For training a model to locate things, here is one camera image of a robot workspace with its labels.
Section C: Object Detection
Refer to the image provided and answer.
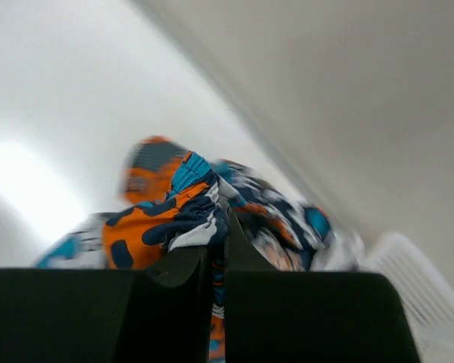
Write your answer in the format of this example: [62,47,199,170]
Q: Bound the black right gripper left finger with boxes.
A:
[0,247,212,362]

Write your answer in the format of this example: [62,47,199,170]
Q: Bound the white plastic basket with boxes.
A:
[360,232,454,362]

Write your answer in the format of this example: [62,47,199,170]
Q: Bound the colourful patterned shorts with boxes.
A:
[36,137,364,362]

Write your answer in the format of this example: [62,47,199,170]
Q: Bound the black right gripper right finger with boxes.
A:
[225,214,420,362]

